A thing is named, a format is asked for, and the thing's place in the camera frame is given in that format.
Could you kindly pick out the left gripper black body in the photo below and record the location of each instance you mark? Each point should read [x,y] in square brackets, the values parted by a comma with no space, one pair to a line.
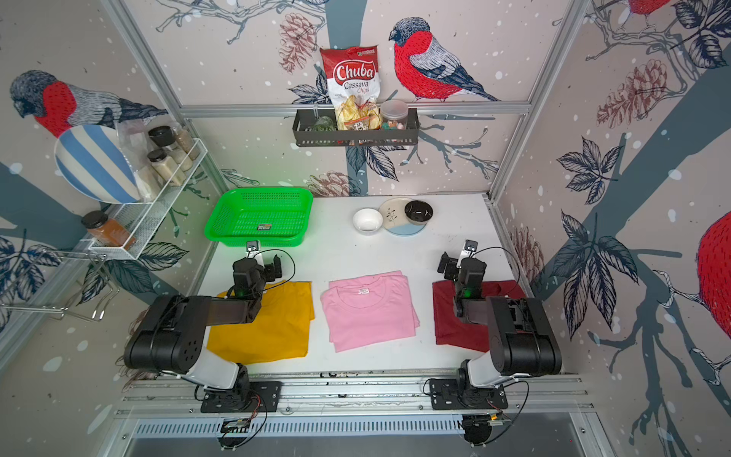
[266,274]

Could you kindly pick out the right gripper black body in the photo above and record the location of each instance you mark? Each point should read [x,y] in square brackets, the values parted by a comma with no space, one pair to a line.
[451,272]

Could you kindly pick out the yellow t-shirt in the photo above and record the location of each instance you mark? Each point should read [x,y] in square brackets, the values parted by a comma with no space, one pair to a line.
[280,331]

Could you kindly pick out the green plastic basket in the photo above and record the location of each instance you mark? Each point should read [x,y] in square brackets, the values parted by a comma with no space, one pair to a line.
[274,217]

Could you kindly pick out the pink t-shirt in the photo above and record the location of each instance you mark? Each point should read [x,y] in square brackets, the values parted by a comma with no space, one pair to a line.
[369,310]

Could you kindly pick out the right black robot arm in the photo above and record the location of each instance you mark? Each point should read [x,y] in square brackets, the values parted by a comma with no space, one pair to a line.
[514,333]

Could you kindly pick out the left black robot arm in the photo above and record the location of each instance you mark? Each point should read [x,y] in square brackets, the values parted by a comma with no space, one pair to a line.
[172,337]

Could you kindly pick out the dark red folded t-shirt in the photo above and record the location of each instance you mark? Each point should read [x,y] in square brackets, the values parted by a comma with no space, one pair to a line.
[449,330]

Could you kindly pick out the black bowl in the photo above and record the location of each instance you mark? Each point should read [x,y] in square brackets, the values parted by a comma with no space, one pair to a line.
[418,212]

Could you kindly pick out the beige and blue plate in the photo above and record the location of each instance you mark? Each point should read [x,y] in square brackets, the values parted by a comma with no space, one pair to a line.
[395,220]

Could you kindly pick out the small white bowl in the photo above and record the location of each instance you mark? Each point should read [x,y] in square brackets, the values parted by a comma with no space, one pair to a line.
[367,221]

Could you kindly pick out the black lid spice jar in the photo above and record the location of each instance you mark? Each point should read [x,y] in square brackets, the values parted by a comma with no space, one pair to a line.
[166,167]
[164,138]

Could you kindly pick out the orange spice jar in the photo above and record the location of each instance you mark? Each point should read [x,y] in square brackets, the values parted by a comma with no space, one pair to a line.
[107,231]

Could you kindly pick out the green glass jar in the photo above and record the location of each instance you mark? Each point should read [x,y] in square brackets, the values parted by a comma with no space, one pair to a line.
[323,124]

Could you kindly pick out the clear lidded candy jar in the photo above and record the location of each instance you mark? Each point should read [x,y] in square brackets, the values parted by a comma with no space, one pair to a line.
[395,114]

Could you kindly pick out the blue striped plate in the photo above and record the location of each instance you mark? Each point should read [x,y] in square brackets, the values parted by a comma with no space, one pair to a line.
[90,159]

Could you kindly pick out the Chuba cassava chips bag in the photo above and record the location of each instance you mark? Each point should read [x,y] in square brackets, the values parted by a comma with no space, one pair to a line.
[353,84]

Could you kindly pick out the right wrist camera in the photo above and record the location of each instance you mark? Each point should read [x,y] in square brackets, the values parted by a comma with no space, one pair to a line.
[470,247]

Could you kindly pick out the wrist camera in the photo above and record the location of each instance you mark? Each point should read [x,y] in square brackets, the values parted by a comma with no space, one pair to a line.
[470,247]
[253,247]

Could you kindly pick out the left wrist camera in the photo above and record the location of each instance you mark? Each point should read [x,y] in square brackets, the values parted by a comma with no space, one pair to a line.
[253,247]

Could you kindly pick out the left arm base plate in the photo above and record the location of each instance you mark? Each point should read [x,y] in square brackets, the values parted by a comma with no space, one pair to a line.
[260,397]

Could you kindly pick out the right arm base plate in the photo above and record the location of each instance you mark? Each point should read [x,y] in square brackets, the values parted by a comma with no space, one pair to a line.
[448,395]

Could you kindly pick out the white wire wall rack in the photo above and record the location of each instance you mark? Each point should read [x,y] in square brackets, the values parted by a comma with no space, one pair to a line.
[142,220]

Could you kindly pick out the chrome wire hanger rack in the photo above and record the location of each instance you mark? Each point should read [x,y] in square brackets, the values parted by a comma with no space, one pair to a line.
[57,284]

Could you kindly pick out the black wall shelf basket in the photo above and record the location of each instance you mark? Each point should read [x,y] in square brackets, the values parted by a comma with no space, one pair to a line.
[306,136]

